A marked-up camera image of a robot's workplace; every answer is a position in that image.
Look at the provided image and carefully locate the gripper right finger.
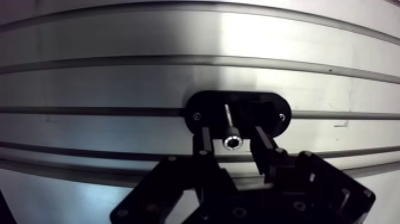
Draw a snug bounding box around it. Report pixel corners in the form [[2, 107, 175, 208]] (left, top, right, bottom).
[[249, 125, 377, 224]]

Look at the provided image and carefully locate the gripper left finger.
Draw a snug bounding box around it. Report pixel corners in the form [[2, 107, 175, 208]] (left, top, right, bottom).
[[109, 126, 239, 224]]

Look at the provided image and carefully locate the steel bolt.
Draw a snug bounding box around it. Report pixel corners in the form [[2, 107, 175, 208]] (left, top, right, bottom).
[[222, 104, 245, 152]]

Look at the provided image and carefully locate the black oval holder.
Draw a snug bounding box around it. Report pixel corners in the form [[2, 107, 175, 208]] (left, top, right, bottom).
[[183, 90, 293, 140]]

